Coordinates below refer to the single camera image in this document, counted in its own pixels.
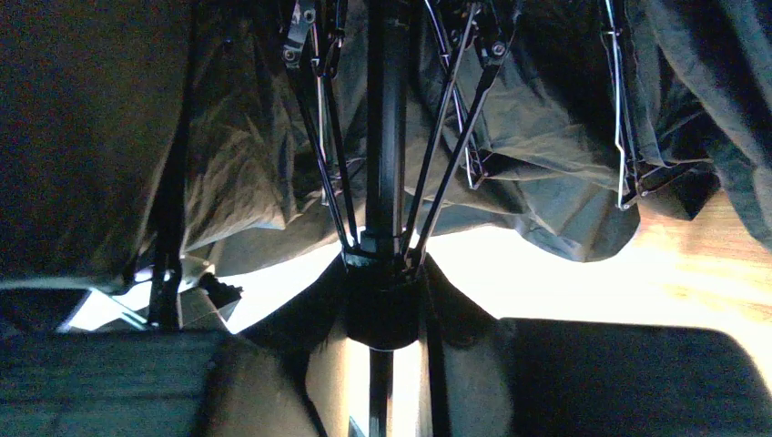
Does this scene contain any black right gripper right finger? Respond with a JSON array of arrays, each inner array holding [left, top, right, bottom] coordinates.
[[432, 319, 771, 436]]

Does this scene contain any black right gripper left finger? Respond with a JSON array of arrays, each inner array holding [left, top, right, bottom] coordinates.
[[1, 331, 320, 436]]

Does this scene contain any lavender folding umbrella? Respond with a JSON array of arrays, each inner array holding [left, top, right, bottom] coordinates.
[[1, 1, 771, 436]]

